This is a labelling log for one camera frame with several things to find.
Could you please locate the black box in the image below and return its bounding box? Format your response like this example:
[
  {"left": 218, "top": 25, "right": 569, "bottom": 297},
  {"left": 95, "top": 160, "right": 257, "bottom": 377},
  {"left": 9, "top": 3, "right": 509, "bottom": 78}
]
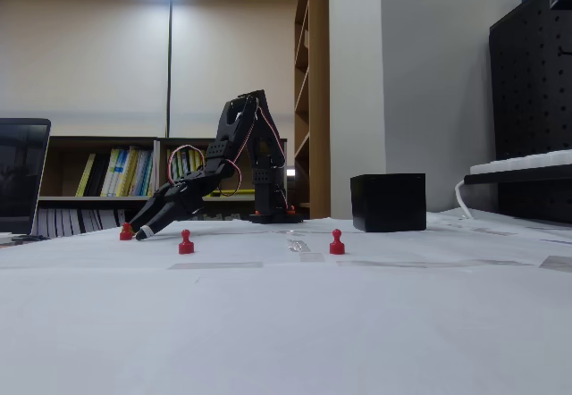
[{"left": 349, "top": 172, "right": 427, "bottom": 233}]

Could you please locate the low wooden bookshelf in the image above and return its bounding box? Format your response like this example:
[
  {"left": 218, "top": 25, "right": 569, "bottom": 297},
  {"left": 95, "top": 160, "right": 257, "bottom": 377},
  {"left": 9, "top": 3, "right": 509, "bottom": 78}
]
[
  {"left": 155, "top": 137, "right": 269, "bottom": 223},
  {"left": 38, "top": 135, "right": 160, "bottom": 238}
]

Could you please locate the thin yellow book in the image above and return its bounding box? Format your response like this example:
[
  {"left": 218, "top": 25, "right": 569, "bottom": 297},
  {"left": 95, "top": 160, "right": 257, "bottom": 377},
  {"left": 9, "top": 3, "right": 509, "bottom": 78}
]
[{"left": 75, "top": 153, "right": 97, "bottom": 198}]

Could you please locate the black laptop screen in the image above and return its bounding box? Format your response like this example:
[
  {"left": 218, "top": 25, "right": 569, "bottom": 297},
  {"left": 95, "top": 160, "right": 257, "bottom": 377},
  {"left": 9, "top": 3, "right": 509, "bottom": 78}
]
[{"left": 0, "top": 118, "right": 52, "bottom": 237}]

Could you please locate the white paper table cover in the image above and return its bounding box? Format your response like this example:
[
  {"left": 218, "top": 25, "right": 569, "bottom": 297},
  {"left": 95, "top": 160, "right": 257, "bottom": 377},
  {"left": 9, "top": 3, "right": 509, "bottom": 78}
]
[{"left": 0, "top": 209, "right": 572, "bottom": 395}]

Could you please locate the tall wooden bookshelf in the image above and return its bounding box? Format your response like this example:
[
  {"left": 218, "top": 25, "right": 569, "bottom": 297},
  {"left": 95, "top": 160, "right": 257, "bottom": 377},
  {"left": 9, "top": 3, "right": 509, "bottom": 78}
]
[{"left": 293, "top": 0, "right": 331, "bottom": 220}]

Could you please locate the black pegboard shelf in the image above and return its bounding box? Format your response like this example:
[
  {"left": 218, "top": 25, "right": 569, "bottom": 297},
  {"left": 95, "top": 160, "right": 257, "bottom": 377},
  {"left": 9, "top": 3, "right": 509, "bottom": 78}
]
[{"left": 463, "top": 164, "right": 572, "bottom": 186}]

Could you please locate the black pegboard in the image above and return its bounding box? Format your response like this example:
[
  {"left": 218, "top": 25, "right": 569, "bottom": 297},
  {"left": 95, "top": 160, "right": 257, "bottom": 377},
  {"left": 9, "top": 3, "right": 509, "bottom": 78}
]
[{"left": 488, "top": 0, "right": 572, "bottom": 225}]

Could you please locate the black wall conduit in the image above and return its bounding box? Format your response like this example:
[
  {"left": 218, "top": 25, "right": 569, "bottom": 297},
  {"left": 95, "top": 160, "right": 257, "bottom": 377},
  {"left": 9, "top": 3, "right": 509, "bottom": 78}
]
[{"left": 165, "top": 0, "right": 174, "bottom": 139}]

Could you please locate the white power cable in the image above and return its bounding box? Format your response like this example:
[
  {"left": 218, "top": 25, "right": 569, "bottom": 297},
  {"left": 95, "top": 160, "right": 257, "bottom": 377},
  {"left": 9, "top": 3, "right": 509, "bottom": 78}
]
[{"left": 454, "top": 179, "right": 475, "bottom": 221}]

